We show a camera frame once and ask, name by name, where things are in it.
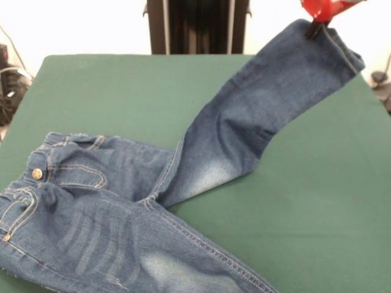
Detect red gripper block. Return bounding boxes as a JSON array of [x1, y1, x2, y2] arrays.
[[299, 0, 369, 40]]

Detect blue denim jeans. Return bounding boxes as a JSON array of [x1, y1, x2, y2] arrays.
[[0, 18, 367, 293]]

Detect black wheeled chair base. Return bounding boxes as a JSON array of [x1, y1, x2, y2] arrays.
[[0, 44, 34, 126], [370, 70, 391, 115]]

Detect dark green table cloth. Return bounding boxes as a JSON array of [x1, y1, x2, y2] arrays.
[[0, 54, 391, 293]]

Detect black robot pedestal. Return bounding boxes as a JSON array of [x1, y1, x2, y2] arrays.
[[146, 0, 252, 55]]

